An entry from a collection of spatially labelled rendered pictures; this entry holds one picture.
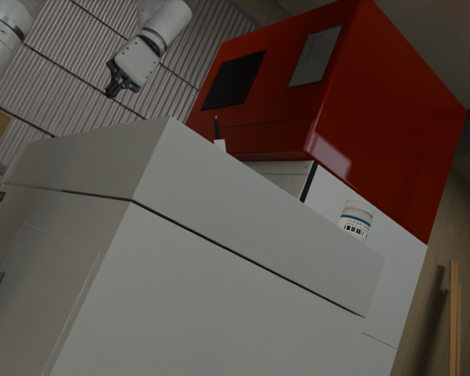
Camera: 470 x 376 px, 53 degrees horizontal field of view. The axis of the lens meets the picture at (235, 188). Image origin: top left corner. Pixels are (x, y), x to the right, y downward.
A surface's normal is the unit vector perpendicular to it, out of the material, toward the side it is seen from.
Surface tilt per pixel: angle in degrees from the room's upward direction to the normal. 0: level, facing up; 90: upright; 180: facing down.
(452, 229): 90
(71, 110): 90
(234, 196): 90
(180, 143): 90
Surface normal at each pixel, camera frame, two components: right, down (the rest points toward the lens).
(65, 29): 0.58, 0.03
